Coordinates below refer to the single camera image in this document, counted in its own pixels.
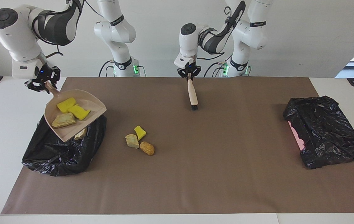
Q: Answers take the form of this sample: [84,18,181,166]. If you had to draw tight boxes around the beige hand brush black bristles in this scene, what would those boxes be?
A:
[187,74,199,111]

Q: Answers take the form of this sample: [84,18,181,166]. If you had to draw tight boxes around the large pale foam chunk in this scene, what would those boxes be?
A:
[52,113,77,128]

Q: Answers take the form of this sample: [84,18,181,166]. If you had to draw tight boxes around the small yellow sponge wedge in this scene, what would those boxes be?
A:
[134,125,147,140]

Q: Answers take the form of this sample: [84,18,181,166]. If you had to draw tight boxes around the notched yellow sponge piece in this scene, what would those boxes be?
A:
[68,104,91,121]

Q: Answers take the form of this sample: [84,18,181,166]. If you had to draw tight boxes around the brown table mat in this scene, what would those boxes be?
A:
[1,77,354,215]

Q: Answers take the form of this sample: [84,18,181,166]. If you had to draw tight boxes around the brown rounded foam lump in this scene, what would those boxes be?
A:
[140,141,155,156]

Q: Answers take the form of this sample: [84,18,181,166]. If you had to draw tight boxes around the small pale foam chunk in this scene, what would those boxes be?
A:
[125,134,140,149]

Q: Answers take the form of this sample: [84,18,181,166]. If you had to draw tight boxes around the pink bin wrapped black bag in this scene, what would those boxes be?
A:
[283,96,354,169]

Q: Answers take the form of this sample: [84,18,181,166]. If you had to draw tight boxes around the pale pink plastic dustpan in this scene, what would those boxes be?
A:
[44,82,107,143]

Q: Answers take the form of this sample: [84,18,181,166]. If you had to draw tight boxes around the open black bag lined bin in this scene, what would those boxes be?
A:
[21,114,107,177]

